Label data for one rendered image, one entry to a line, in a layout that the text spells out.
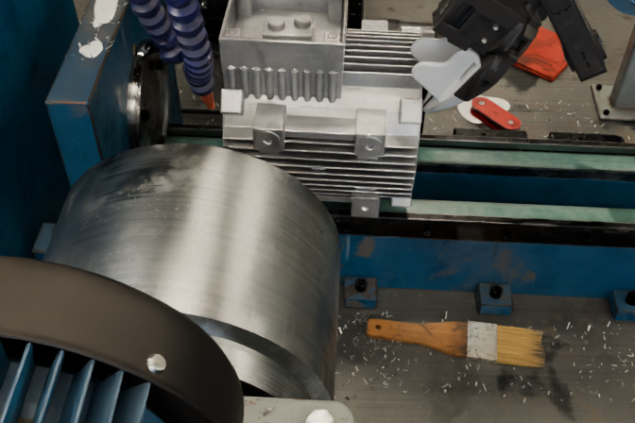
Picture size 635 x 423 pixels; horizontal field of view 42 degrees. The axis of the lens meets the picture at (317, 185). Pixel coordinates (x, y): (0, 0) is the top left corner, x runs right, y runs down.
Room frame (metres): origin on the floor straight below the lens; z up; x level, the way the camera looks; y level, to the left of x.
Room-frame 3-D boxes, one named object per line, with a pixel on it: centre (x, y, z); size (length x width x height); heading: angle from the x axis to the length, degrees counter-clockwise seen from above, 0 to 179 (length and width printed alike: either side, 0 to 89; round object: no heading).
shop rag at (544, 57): (1.11, -0.35, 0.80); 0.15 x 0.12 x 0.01; 51
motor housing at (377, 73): (0.69, -0.01, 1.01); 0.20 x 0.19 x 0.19; 86
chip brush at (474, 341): (0.54, -0.16, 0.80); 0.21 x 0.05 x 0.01; 82
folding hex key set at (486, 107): (0.92, -0.26, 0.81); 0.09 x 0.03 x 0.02; 40
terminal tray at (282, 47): (0.69, 0.03, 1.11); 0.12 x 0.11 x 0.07; 86
